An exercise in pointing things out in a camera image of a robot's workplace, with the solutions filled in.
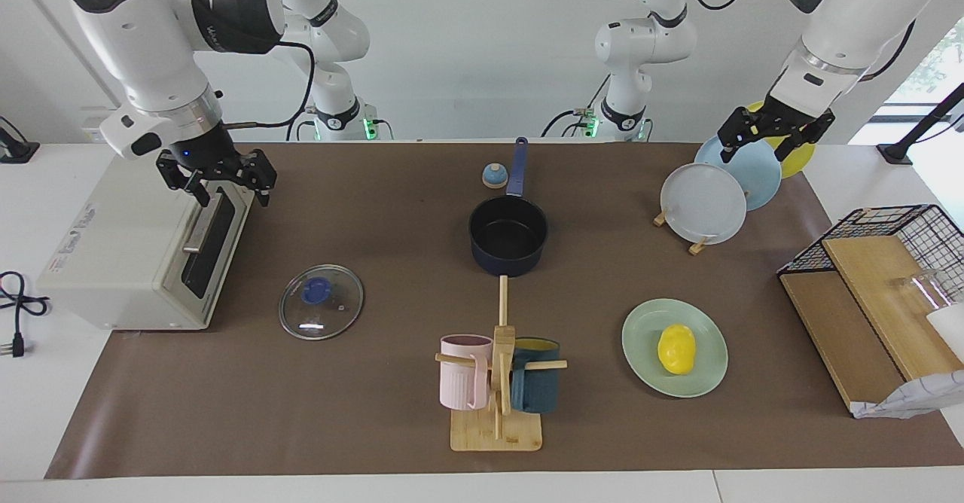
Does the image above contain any brown table mat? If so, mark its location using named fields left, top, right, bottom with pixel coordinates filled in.
left=45, top=142, right=964, bottom=480

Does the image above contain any wooden storage shelf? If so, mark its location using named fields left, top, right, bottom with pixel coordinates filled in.
left=779, top=236, right=964, bottom=413

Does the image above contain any wooden plate rack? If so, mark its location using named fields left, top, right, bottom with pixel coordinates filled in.
left=653, top=209, right=710, bottom=255

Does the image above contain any glass lid blue knob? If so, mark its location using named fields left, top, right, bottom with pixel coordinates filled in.
left=279, top=264, right=365, bottom=340

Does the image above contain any black power cable with plug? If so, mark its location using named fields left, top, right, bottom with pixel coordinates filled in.
left=0, top=271, right=50, bottom=358

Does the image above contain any pale green plate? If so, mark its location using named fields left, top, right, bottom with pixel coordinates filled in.
left=622, top=298, right=729, bottom=398

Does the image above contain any yellow plate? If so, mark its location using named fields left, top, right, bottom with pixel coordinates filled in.
left=746, top=101, right=816, bottom=179

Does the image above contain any cream toaster oven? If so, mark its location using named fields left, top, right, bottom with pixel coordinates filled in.
left=36, top=153, right=255, bottom=331

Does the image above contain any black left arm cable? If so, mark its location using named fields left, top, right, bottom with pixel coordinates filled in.
left=682, top=0, right=916, bottom=82

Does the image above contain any light blue plate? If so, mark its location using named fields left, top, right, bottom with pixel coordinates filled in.
left=694, top=134, right=782, bottom=212

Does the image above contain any grey plate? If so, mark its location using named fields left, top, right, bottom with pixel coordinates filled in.
left=660, top=163, right=748, bottom=245

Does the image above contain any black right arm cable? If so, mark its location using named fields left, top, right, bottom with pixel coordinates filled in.
left=222, top=40, right=316, bottom=129

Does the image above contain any pink ribbed mug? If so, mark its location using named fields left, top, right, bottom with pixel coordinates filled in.
left=439, top=334, right=494, bottom=411

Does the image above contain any yellow lemon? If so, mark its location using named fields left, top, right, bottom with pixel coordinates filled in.
left=657, top=325, right=697, bottom=376

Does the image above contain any black clamp stand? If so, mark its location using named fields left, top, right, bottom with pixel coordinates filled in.
left=877, top=81, right=964, bottom=165

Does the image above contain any wooden mug rack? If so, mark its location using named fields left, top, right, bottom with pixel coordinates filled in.
left=435, top=276, right=568, bottom=453

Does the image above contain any clear glass cup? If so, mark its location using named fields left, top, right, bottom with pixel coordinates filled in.
left=892, top=268, right=951, bottom=316

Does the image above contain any dark teal mug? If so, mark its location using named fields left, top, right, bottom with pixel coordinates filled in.
left=511, top=337, right=561, bottom=414

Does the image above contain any dark blue saucepan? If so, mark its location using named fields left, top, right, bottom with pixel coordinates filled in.
left=468, top=137, right=548, bottom=278

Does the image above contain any black desk mount base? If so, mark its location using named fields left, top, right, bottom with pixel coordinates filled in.
left=0, top=117, right=40, bottom=163

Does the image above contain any black wire basket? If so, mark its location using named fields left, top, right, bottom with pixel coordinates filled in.
left=777, top=204, right=964, bottom=308

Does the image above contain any black base cable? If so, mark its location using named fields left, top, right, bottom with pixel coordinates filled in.
left=286, top=106, right=317, bottom=142
left=541, top=74, right=612, bottom=139

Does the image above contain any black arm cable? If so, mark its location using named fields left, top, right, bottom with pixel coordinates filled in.
left=222, top=40, right=316, bottom=129
left=682, top=0, right=916, bottom=82

